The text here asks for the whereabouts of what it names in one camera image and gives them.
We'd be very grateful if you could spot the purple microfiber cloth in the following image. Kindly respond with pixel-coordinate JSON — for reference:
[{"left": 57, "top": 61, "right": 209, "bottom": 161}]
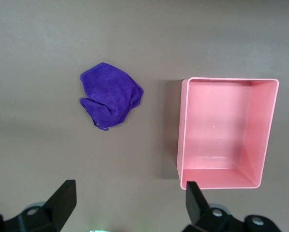
[{"left": 79, "top": 62, "right": 145, "bottom": 131}]

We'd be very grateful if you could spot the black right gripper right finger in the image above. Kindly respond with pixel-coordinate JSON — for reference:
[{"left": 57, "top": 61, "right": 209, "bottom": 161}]
[{"left": 184, "top": 181, "right": 282, "bottom": 232}]

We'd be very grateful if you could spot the pink plastic bin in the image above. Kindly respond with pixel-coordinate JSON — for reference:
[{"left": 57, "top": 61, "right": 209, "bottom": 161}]
[{"left": 176, "top": 77, "right": 280, "bottom": 191}]

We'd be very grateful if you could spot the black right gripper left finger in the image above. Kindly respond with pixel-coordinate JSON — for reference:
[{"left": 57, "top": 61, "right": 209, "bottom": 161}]
[{"left": 0, "top": 179, "right": 77, "bottom": 232}]

